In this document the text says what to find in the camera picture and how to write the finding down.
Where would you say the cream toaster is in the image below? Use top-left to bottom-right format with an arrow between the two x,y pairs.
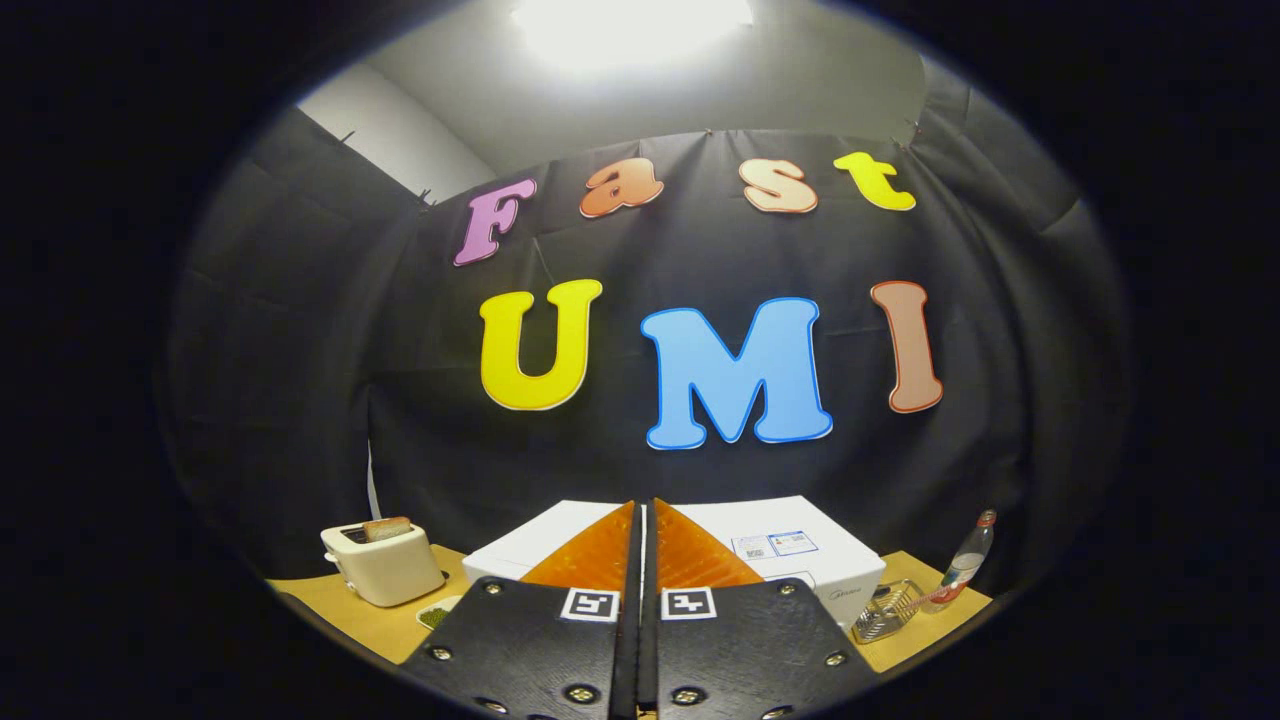
321,520 -> 447,608

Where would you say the white microwave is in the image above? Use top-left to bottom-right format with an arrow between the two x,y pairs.
462,495 -> 888,631

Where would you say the red striped straw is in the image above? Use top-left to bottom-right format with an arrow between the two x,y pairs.
895,585 -> 966,613

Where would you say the clear bottle with red label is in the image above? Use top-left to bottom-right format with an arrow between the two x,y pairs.
938,509 -> 998,601

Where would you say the metal wire utensil holder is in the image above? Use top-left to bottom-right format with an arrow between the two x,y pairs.
852,580 -> 926,644

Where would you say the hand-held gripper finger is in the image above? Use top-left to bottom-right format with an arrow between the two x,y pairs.
640,497 -> 881,720
400,498 -> 641,720

